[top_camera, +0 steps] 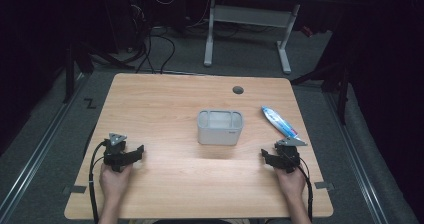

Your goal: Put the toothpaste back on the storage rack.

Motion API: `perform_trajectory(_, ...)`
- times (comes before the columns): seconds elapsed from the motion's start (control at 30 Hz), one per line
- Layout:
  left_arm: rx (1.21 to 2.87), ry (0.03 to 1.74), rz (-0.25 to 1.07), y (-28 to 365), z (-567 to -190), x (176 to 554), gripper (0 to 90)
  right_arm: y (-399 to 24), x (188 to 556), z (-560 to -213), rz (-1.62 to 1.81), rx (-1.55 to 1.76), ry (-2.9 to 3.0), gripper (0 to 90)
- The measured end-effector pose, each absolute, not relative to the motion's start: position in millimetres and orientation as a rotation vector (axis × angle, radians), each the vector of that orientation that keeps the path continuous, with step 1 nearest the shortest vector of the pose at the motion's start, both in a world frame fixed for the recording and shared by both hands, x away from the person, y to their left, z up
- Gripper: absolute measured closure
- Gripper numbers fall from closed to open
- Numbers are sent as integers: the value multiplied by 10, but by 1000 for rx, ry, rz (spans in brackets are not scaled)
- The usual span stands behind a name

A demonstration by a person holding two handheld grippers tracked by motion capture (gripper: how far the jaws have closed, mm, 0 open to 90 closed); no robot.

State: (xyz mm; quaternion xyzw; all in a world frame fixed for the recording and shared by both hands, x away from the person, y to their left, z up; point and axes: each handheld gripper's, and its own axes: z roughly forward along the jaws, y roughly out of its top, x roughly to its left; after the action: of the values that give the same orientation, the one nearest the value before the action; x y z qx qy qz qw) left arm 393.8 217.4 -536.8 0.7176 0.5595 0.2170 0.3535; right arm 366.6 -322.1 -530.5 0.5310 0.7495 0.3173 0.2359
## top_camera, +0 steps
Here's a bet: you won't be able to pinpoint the black metal stand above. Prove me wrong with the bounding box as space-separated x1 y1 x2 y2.
62 39 136 105
290 47 353 126

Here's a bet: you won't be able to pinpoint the person's left hand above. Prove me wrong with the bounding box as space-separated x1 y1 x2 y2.
98 163 134 202

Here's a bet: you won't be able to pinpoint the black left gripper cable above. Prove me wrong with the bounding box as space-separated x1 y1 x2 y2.
87 140 110 224

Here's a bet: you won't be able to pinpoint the red object on floor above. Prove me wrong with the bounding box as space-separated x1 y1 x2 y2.
301 25 315 39

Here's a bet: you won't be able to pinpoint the black floor cables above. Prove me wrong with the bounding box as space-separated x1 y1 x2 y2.
123 27 177 75

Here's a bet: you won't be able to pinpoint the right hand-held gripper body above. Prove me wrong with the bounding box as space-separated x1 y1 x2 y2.
272 136 308 175

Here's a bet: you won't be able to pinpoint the grey plastic holder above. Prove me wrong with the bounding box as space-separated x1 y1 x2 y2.
196 109 245 147

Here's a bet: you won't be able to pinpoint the dark computer tower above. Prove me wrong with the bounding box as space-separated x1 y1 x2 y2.
127 0 152 53

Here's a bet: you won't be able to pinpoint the blue white toothpaste tube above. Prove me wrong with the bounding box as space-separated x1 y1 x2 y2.
260 105 302 141

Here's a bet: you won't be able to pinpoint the metal floor rail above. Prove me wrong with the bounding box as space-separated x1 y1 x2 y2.
324 91 390 224
0 73 88 220

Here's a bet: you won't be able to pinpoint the person's right hand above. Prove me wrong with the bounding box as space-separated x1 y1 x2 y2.
273 166 307 200

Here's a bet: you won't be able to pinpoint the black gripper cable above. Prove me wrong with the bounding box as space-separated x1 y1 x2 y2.
297 157 315 223
87 140 110 224

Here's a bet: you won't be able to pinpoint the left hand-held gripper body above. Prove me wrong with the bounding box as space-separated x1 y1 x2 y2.
102 132 134 174

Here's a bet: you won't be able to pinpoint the wooden desk with white frame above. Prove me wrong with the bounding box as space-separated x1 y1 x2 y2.
203 0 344 75

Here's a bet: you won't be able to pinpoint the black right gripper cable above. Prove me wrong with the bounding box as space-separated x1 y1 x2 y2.
297 157 315 223

